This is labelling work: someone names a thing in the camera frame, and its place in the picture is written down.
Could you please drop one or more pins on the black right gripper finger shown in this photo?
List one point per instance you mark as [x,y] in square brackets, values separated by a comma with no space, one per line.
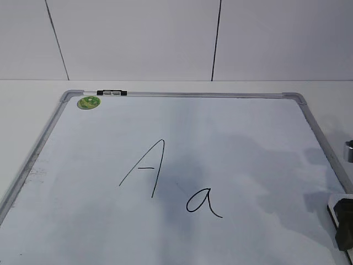
[343,212]

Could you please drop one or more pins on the white board eraser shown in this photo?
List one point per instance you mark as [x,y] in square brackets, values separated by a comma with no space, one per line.
[333,199]

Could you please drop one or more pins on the round green magnet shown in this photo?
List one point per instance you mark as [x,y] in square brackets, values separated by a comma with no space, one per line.
[88,103]

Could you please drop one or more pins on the white board with grey frame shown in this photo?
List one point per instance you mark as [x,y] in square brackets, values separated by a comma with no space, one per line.
[176,178]

